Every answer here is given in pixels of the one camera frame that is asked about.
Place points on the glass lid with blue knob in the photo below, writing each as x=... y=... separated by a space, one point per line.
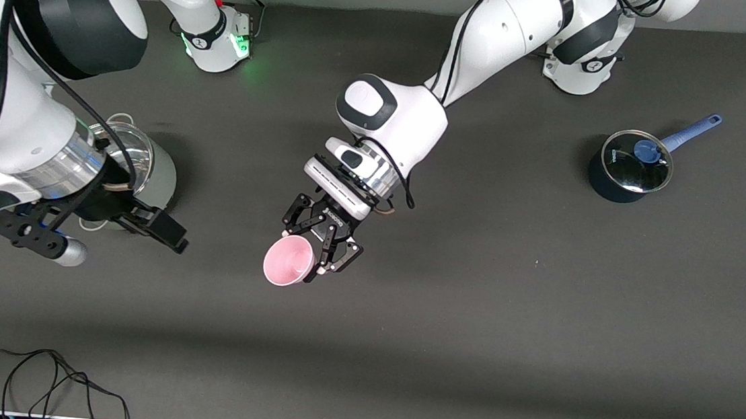
x=626 y=167

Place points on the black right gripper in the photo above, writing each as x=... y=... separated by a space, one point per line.
x=102 y=205

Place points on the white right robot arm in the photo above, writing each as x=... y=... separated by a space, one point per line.
x=3 y=110

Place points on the dark grey table cover sheet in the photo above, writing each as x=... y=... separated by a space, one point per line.
x=469 y=346

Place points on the glass lid with grey knob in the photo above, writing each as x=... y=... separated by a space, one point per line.
x=138 y=148

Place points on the dark blue saucepan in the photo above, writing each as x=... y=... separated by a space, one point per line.
x=601 y=182

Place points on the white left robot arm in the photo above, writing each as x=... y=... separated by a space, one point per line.
x=510 y=26

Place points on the pink plastic cup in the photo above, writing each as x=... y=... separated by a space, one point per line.
x=287 y=263

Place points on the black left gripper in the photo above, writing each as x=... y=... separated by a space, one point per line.
x=330 y=220

